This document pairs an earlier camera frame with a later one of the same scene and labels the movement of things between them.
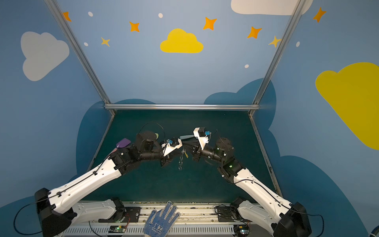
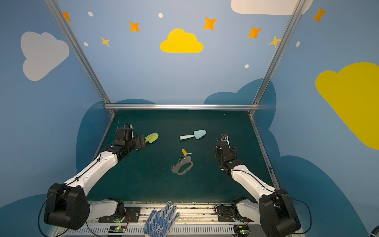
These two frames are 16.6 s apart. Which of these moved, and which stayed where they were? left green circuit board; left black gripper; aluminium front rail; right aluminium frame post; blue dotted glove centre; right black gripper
Moved: left black gripper; right black gripper
Stayed: blue dotted glove centre; left green circuit board; right aluminium frame post; aluminium front rail
